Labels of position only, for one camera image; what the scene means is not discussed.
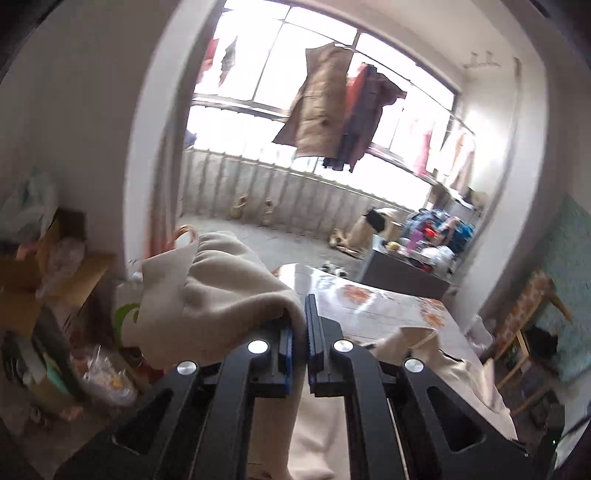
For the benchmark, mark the cluttered side table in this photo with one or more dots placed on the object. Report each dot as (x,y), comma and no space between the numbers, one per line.
(401,277)

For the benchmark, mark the beige zip jacket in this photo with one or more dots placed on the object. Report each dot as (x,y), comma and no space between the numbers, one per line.
(207,300)

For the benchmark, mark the pink cup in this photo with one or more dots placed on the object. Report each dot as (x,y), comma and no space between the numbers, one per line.
(414,240)

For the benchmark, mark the white green paper bag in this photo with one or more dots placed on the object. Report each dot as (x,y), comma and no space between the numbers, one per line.
(127,318)

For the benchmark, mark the wall coat hooks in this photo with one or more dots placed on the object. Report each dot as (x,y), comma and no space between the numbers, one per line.
(482,61)

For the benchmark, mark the balcony railing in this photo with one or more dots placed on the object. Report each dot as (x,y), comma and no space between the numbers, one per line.
(286,194)

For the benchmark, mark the pink hanging garment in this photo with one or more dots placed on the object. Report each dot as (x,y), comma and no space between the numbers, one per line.
(422,157)

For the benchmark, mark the clear plastic bag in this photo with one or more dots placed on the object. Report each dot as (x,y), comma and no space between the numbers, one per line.
(106,378)

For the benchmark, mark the large cardboard box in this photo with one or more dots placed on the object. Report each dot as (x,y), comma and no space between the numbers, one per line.
(18,277)

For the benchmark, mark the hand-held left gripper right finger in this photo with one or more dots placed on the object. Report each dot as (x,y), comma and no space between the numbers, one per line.
(312,350)

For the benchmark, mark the clear plastic wrap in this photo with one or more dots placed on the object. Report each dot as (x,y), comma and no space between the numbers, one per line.
(62,265)

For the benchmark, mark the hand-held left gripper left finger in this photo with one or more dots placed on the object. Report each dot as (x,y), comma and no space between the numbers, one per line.
(287,355)

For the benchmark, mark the pale hanging garment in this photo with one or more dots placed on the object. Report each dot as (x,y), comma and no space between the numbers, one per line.
(457,157)

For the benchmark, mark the orange hanging garment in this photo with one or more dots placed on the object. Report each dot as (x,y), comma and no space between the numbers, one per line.
(354,92)

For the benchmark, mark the wooden chair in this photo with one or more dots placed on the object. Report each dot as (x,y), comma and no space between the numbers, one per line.
(526,300)

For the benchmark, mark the table with patterned cloth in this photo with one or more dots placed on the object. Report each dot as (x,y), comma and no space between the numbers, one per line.
(369,304)

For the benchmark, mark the balcony window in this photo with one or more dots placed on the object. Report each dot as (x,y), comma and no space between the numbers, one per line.
(240,105)

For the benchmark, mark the blue floral sheet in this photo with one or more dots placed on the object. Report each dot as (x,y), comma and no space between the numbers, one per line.
(572,249)

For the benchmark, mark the beige shoe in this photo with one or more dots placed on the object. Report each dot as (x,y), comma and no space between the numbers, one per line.
(239,207)
(268,212)

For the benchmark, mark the red hanging garment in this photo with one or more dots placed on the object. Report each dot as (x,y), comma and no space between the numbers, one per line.
(211,55)

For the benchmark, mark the dark hanging garment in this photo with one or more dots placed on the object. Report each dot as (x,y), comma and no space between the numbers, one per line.
(227,60)

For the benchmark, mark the black bag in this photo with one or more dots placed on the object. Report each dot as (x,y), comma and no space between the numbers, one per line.
(544,346)

